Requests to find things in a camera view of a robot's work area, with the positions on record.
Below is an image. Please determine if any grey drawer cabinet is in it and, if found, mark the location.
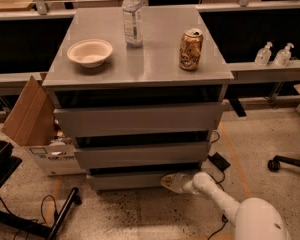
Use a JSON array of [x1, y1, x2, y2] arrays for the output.
[[42, 5, 235, 193]]

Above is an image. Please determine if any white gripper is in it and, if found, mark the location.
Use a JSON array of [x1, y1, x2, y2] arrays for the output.
[[160, 173, 194, 194]]

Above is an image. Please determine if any black office chair base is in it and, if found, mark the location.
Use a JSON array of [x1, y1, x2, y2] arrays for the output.
[[267, 155, 300, 172]]

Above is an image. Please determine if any hand sanitizer bottle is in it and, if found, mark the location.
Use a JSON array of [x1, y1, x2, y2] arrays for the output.
[[254, 42, 272, 66], [274, 43, 294, 66]]

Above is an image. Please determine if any grey bottom drawer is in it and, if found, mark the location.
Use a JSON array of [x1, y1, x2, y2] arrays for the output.
[[87, 162, 201, 191]]

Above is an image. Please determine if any grey middle drawer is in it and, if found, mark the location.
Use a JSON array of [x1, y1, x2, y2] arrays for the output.
[[74, 142, 210, 169]]

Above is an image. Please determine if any black power adapter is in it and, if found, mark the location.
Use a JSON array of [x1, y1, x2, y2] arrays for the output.
[[208, 152, 230, 172]]

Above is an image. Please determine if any white paper bowl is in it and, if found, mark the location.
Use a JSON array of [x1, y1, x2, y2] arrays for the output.
[[67, 39, 113, 68]]

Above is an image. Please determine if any clear plastic water bottle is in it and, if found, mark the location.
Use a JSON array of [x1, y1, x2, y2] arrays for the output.
[[122, 0, 143, 47]]

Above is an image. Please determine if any black stand leg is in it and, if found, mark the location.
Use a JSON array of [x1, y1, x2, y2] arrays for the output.
[[0, 187, 82, 240]]

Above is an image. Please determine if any gold soda can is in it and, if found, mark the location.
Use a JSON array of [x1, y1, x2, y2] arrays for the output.
[[179, 28, 203, 70]]

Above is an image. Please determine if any open cardboard box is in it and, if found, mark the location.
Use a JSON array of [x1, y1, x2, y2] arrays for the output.
[[2, 76, 84, 176]]

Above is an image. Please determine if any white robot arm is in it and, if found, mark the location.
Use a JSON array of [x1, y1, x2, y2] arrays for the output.
[[161, 172, 292, 240]]

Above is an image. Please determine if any black floor cable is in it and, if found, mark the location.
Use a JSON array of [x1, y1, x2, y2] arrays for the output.
[[206, 130, 229, 240]]

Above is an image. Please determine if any grey top drawer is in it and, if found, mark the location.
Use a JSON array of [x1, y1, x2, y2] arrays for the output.
[[54, 103, 223, 137]]

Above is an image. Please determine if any right hand sanitizer bottle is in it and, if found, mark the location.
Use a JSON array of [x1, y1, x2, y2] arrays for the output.
[[274, 43, 294, 66]]

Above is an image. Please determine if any left hand sanitizer bottle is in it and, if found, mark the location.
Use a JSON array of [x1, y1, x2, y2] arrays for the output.
[[254, 42, 272, 66]]

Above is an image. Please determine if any black bin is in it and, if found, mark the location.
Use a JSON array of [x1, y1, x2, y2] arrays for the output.
[[0, 141, 22, 188]]

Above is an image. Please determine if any grey drawer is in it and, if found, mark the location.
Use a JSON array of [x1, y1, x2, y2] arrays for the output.
[[87, 162, 201, 191], [54, 103, 223, 137], [74, 142, 210, 169]]

